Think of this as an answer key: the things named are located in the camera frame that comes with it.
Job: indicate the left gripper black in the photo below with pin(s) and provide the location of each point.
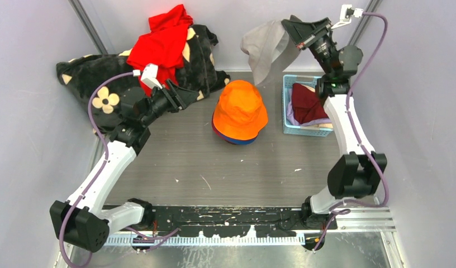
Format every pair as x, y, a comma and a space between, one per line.
184, 97

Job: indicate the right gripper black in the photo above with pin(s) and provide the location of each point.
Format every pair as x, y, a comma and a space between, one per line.
302, 33

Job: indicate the grey bucket hat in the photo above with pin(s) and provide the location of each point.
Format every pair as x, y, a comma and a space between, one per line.
270, 51

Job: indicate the red bucket hat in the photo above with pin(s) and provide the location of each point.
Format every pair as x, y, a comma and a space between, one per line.
219, 134

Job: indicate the light blue plastic basket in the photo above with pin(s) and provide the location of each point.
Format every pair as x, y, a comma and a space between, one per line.
289, 127

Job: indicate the orange hat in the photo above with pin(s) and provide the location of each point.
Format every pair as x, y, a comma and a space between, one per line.
240, 112

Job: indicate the dark red hat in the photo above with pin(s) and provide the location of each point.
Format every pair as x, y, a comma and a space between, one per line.
306, 105

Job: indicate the blue bucket hat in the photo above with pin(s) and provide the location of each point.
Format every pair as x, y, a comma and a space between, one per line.
241, 142

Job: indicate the lilac bucket hat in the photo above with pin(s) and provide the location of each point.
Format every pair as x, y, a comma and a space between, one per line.
290, 117

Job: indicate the beige bucket hat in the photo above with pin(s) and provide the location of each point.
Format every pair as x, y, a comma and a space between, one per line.
323, 125

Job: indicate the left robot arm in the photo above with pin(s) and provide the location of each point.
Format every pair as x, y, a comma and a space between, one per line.
81, 220

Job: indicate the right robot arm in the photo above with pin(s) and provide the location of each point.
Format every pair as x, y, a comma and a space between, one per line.
359, 170

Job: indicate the red cloth on blanket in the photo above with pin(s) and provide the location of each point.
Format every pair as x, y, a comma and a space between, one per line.
164, 44

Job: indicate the black floral plush blanket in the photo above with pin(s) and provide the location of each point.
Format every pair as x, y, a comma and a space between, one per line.
96, 80

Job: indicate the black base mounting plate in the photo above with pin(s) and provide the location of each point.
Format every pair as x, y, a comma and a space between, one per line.
233, 221

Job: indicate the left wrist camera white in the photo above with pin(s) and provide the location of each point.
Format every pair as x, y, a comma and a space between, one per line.
149, 76

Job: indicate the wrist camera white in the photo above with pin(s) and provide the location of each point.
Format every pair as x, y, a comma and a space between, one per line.
347, 13
149, 76

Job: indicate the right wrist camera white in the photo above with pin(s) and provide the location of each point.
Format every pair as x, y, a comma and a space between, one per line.
347, 13

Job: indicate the aluminium rail frame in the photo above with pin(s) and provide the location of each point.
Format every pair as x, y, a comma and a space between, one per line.
359, 219

